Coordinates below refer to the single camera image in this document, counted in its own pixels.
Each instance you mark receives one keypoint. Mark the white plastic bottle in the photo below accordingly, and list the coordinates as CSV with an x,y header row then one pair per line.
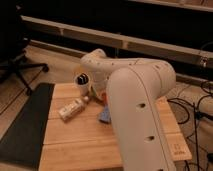
x,y
76,106

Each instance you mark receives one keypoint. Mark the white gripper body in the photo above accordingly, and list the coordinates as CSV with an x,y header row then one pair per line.
x,y
98,88

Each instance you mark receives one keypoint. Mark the black floor mat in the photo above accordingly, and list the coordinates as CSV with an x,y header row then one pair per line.
x,y
22,143

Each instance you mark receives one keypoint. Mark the white cup dark contents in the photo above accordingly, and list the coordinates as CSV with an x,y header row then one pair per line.
x,y
82,82

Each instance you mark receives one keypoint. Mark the long white rail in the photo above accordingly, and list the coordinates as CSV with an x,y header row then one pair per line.
x,y
197,57

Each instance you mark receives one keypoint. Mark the black office chair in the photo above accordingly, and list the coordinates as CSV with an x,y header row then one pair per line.
x,y
13,43

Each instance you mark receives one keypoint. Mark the blue sponge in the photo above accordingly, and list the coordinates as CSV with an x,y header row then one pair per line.
x,y
104,116

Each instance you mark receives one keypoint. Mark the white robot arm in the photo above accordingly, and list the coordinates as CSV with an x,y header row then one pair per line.
x,y
132,86

